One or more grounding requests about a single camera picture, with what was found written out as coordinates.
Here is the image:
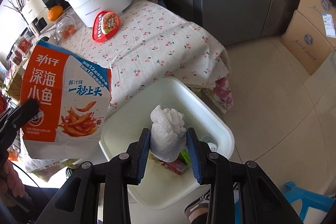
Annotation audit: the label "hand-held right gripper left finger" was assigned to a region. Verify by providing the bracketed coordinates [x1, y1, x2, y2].
[43, 128, 152, 224]

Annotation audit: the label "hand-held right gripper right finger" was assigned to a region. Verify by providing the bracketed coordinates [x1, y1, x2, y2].
[186, 128, 293, 224]

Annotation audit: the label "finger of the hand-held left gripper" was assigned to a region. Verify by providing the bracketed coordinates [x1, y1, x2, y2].
[10, 98, 40, 131]

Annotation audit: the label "green snack bag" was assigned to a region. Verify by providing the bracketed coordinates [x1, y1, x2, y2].
[180, 149, 192, 165]

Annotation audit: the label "red drink can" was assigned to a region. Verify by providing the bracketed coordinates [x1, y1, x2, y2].
[163, 157, 188, 174]

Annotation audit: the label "white paper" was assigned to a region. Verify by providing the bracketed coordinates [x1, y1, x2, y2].
[150, 105, 187, 162]

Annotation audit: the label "orange white snack box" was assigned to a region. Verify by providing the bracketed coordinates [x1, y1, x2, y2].
[20, 40, 112, 159]

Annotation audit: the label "white plastic bin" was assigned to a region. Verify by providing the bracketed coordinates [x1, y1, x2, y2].
[99, 76, 235, 210]

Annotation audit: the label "person's left hand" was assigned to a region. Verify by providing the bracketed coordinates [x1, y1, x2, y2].
[0, 158, 25, 199]

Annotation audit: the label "clear jar red label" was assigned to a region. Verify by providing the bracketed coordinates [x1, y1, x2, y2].
[12, 52, 24, 65]
[17, 38, 33, 52]

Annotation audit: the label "floral under tablecloth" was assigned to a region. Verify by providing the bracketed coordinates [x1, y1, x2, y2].
[189, 77, 234, 114]

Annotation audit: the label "white air fryer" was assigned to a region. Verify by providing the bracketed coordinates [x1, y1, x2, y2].
[21, 0, 57, 37]

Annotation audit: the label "glass jar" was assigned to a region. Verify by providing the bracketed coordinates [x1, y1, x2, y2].
[54, 15, 79, 41]

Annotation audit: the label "large orange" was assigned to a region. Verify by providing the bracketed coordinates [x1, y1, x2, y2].
[47, 5, 64, 22]

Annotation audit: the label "dried branches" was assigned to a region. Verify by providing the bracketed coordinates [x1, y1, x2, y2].
[3, 0, 27, 20]

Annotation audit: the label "red instant noodle bowl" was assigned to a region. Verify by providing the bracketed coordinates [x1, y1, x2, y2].
[92, 10, 121, 43]

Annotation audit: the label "cherry print tablecloth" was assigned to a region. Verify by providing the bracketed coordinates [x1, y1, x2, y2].
[20, 0, 229, 172]

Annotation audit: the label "blue plastic stool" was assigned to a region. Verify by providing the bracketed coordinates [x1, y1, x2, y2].
[282, 181, 336, 224]

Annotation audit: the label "brown cardboard box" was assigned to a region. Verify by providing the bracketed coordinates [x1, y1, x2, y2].
[281, 10, 336, 76]
[298, 0, 336, 38]

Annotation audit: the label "black cable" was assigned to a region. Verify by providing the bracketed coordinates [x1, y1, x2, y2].
[10, 161, 63, 188]

